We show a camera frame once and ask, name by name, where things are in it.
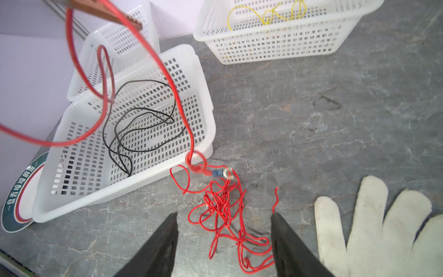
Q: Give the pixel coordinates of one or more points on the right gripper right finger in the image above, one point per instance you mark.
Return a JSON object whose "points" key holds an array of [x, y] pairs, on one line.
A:
{"points": [[291, 256]]}

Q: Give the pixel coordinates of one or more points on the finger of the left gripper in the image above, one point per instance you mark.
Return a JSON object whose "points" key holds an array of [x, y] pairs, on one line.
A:
{"points": [[104, 10]]}

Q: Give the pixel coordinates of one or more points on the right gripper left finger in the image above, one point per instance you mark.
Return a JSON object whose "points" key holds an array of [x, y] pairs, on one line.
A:
{"points": [[156, 258]]}

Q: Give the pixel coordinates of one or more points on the white basket back left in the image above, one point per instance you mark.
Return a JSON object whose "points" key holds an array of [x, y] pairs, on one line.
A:
{"points": [[124, 50]]}

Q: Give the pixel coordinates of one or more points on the white basket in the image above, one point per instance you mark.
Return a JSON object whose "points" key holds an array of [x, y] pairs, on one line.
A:
{"points": [[145, 137], [124, 50], [250, 31]]}

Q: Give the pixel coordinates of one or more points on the white work glove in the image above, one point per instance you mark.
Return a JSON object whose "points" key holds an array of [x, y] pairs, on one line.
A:
{"points": [[404, 241]]}

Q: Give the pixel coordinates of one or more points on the white basket centre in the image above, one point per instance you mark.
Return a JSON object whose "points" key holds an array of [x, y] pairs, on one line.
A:
{"points": [[145, 137]]}

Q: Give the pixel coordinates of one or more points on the round plate green rim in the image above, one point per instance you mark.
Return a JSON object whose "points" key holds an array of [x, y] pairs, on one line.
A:
{"points": [[17, 209]]}

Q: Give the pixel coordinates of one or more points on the white basket back right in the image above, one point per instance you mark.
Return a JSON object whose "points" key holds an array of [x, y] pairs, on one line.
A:
{"points": [[250, 31]]}

